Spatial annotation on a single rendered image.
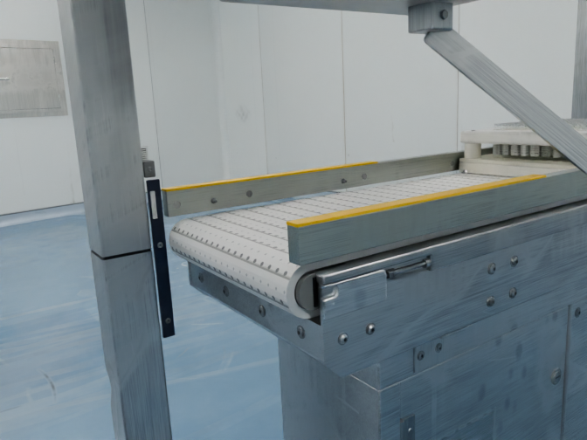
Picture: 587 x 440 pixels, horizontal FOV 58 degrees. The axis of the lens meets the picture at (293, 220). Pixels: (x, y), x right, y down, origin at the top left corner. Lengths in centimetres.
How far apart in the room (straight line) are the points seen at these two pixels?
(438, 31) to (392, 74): 423
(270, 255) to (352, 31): 464
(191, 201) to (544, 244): 42
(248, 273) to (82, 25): 33
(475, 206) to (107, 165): 40
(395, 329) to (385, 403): 12
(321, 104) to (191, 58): 179
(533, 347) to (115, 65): 65
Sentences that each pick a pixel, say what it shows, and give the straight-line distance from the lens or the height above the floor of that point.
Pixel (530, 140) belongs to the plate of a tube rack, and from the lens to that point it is 89.
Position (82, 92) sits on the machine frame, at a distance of 64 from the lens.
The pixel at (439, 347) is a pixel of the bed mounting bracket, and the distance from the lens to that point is 63.
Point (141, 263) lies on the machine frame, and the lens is 67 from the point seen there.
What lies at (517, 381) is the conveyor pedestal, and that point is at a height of 56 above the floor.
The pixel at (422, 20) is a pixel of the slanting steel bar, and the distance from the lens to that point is 52.
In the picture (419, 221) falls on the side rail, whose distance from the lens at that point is 50.
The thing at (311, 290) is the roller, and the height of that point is 79.
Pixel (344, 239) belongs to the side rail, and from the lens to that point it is 44.
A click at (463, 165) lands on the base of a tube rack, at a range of 96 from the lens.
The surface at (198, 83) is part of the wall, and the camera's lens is 641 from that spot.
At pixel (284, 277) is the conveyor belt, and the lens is 44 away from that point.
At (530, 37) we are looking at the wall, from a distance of 418.
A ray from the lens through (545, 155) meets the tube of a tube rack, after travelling 92.
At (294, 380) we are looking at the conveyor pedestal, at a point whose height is 59.
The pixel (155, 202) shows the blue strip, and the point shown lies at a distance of 66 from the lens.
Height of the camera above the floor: 94
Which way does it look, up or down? 12 degrees down
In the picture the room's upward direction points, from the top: 3 degrees counter-clockwise
